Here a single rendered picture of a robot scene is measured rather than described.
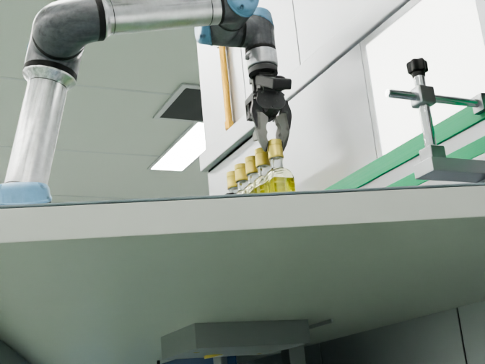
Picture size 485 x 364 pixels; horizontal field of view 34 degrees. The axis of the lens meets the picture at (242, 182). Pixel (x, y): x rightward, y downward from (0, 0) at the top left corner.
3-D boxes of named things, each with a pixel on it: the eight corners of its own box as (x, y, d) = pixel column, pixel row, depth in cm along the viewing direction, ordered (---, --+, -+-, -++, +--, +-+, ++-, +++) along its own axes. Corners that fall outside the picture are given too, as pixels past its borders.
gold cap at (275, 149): (286, 156, 179) (283, 138, 180) (271, 156, 178) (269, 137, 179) (280, 161, 182) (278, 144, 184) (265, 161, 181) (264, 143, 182)
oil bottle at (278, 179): (304, 258, 172) (294, 165, 178) (282, 258, 170) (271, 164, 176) (292, 263, 177) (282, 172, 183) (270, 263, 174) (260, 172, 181)
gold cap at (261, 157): (273, 165, 184) (271, 146, 185) (260, 164, 183) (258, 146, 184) (266, 169, 187) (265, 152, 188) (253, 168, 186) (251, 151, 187)
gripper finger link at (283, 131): (286, 157, 187) (276, 120, 190) (295, 148, 182) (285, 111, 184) (274, 158, 186) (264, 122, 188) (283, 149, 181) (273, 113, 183)
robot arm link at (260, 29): (233, 19, 195) (265, 22, 198) (237, 59, 192) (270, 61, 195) (244, 3, 188) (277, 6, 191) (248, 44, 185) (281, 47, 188)
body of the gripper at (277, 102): (275, 125, 191) (270, 79, 195) (288, 111, 184) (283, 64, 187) (245, 123, 189) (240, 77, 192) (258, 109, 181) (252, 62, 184)
